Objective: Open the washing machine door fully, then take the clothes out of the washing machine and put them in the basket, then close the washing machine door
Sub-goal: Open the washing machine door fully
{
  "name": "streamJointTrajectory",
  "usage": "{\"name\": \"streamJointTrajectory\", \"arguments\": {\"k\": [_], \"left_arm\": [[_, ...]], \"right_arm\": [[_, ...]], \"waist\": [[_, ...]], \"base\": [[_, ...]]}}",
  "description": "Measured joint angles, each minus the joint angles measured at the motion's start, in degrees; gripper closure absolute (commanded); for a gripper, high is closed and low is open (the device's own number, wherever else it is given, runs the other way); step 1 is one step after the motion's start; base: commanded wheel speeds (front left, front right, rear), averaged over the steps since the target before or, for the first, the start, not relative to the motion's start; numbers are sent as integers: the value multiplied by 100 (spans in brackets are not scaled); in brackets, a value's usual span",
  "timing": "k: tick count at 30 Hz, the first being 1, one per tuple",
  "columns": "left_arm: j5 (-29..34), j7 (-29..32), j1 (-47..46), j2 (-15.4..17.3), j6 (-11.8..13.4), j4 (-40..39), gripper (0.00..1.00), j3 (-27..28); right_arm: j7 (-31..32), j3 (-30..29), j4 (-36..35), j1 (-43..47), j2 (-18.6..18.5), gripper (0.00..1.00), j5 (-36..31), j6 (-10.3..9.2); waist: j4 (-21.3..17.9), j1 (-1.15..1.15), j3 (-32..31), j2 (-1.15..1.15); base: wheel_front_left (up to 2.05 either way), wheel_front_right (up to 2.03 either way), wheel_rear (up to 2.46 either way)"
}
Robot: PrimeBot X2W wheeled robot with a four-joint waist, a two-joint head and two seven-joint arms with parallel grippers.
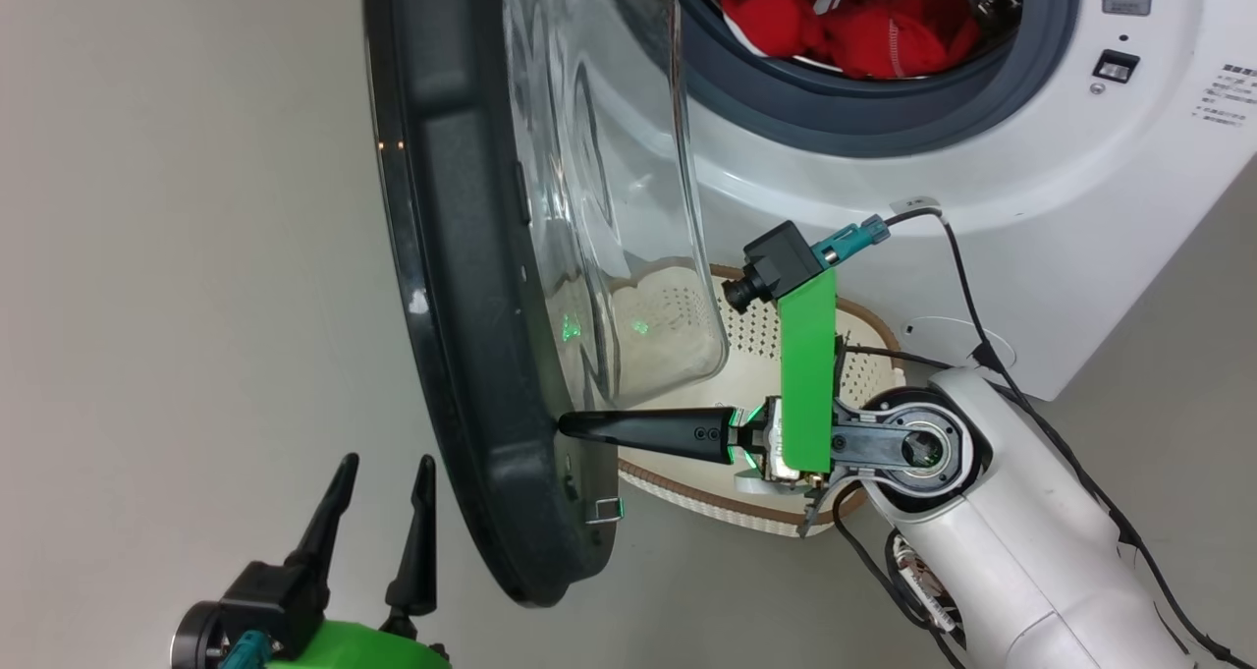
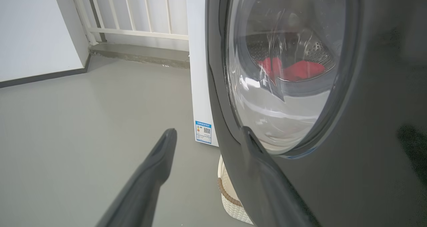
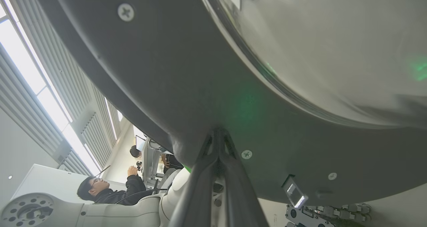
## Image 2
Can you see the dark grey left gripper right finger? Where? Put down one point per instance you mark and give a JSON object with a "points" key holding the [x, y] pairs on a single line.
{"points": [[267, 190]]}

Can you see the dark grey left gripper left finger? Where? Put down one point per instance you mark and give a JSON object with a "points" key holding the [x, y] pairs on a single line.
{"points": [[150, 180]]}

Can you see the dark round washing machine door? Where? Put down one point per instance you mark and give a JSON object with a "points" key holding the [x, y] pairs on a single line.
{"points": [[367, 127]]}

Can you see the red garment with white trim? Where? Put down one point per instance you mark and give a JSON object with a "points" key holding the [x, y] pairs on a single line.
{"points": [[271, 67]]}

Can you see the plain red garment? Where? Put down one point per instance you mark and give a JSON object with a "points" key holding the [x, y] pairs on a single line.
{"points": [[305, 70]]}

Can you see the cream perforated laundry basket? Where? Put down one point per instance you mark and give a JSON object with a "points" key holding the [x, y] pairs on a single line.
{"points": [[230, 203]]}

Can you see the white washing machine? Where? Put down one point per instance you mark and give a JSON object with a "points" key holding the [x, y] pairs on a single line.
{"points": [[200, 70]]}

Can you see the blue energy label sticker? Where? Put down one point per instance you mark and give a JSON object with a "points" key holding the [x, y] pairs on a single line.
{"points": [[203, 132]]}

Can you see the perforated steel drum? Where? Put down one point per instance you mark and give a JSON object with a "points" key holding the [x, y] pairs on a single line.
{"points": [[317, 50]]}

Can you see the white metal railing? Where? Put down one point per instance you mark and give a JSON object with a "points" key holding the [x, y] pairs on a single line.
{"points": [[133, 32]]}

